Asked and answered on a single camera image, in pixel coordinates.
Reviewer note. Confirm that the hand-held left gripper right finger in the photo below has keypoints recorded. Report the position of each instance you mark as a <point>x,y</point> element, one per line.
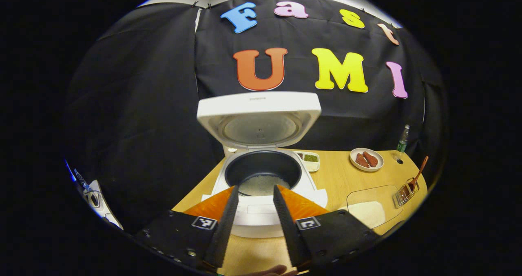
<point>290,235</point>

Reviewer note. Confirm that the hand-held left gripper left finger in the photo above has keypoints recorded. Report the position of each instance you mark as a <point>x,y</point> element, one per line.
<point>226,231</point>

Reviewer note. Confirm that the white rice pile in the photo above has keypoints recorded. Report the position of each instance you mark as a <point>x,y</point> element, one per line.
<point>263,184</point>

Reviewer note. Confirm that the white rice cooker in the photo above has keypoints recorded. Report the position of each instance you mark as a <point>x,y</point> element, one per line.
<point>257,104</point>

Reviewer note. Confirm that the brown wooden spoon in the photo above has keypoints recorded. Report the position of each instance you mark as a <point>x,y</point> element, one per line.
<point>419,172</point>

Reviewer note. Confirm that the black inner pot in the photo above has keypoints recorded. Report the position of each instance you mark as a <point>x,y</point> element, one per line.
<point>261,164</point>

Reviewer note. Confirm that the white divided dish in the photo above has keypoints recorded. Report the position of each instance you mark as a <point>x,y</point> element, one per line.
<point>312,160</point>

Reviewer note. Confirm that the clear plastic tray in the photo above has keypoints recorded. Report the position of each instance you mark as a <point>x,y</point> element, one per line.
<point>379,192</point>

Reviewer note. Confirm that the brown meat piece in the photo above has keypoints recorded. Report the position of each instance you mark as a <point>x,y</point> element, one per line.
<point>370,158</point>
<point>361,160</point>

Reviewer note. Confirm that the white round plate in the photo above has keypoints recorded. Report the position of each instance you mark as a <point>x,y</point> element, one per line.
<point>377,164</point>

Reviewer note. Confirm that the white side desk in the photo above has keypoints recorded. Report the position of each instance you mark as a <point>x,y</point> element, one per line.
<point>104,210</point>

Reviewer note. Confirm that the black phone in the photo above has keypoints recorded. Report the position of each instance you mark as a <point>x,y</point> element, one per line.
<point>95,199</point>

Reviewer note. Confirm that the black backdrop cloth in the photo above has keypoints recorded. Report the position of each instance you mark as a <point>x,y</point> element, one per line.
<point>142,125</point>

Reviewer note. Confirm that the clear plastic water bottle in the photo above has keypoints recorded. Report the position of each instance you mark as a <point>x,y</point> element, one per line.
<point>403,143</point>

